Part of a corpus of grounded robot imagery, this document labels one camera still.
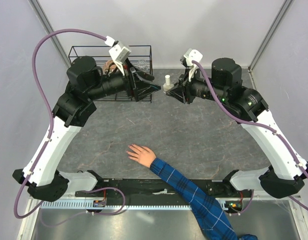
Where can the blue plaid sleeve forearm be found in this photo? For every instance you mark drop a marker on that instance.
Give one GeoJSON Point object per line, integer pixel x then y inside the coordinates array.
{"type": "Point", "coordinates": [208, 212]}

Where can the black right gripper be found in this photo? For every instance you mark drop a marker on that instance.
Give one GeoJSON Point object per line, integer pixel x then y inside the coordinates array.
{"type": "Point", "coordinates": [183, 91]}

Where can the black wire rack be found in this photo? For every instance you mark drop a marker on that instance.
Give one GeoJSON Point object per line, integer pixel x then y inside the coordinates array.
{"type": "Point", "coordinates": [101, 55]}

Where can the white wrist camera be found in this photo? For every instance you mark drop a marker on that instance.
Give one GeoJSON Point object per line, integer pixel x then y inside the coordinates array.
{"type": "Point", "coordinates": [118, 53]}
{"type": "Point", "coordinates": [190, 56]}

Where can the white nail polish cap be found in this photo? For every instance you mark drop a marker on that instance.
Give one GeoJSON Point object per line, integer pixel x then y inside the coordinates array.
{"type": "Point", "coordinates": [167, 80]}

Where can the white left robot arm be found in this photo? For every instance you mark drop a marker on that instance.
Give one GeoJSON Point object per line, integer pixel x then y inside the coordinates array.
{"type": "Point", "coordinates": [87, 83]}

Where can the brown ceramic bowl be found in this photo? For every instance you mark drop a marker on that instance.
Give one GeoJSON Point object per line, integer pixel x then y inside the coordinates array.
{"type": "Point", "coordinates": [109, 67]}

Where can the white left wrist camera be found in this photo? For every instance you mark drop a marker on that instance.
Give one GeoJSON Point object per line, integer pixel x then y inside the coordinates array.
{"type": "Point", "coordinates": [118, 53]}

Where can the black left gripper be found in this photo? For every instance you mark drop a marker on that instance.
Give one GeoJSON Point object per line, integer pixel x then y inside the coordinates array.
{"type": "Point", "coordinates": [138, 90]}

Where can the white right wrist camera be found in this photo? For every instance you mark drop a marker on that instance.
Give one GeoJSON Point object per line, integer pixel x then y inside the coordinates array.
{"type": "Point", "coordinates": [190, 56]}

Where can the grey cable duct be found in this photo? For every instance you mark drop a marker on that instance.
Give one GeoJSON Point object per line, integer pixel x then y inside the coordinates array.
{"type": "Point", "coordinates": [89, 204]}

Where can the clear nail polish bottle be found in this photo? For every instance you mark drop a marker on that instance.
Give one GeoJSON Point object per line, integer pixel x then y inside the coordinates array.
{"type": "Point", "coordinates": [167, 87]}

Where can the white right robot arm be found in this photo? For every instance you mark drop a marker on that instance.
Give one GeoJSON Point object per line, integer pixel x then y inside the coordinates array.
{"type": "Point", "coordinates": [286, 174]}

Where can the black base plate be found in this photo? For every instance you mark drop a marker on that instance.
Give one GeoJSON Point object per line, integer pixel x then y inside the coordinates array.
{"type": "Point", "coordinates": [155, 192]}

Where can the person's hand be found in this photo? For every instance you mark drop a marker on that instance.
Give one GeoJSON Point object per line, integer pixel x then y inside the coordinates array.
{"type": "Point", "coordinates": [141, 154]}

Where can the clear drinking glass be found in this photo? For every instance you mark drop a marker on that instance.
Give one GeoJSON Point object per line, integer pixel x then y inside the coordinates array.
{"type": "Point", "coordinates": [142, 65]}

